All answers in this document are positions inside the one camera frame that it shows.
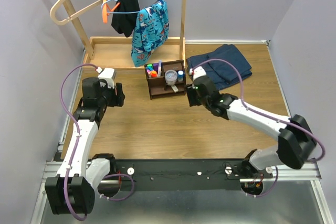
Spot white eraser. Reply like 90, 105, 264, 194
171, 85, 179, 93

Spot grey blue glue stick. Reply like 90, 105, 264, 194
177, 70, 184, 82

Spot clear paper clip jar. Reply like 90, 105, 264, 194
164, 70, 178, 86

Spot white marker lavender cap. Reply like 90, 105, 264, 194
157, 60, 162, 77

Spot black highlighter orange cap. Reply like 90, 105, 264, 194
151, 70, 158, 78

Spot black highlighter green cap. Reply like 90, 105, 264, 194
147, 64, 154, 71

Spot black highlighter purple cap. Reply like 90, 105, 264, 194
153, 63, 158, 71

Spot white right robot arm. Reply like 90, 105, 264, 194
185, 76, 317, 178

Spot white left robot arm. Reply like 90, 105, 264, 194
45, 77, 125, 221

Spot dark wooden desk organizer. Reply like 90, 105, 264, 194
145, 60, 186, 100

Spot folded blue jeans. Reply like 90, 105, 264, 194
187, 45, 252, 90

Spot wooden clothes rack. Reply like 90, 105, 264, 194
72, 0, 186, 70

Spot blue patterned shorts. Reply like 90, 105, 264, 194
131, 0, 170, 67

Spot black hanging garment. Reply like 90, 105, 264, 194
111, 0, 140, 37

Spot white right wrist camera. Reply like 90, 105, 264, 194
189, 66, 206, 81

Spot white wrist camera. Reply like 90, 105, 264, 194
189, 66, 206, 81
96, 67, 116, 89

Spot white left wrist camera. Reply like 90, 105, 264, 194
96, 67, 116, 89

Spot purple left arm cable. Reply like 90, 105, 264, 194
60, 63, 135, 221

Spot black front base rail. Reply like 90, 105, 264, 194
86, 158, 274, 192

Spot aluminium frame rail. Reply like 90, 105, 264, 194
28, 161, 336, 224

